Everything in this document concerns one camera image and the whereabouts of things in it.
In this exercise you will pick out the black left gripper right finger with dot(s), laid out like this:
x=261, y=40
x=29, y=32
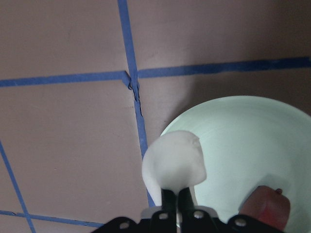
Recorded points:
x=184, y=202

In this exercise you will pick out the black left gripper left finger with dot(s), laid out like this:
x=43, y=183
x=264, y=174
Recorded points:
x=169, y=202

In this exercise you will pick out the white steamed bun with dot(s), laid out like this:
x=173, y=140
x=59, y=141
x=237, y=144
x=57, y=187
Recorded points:
x=173, y=162

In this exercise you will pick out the brown bun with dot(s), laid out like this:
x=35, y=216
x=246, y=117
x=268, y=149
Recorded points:
x=268, y=206

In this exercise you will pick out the light green plate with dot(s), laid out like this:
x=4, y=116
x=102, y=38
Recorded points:
x=247, y=142

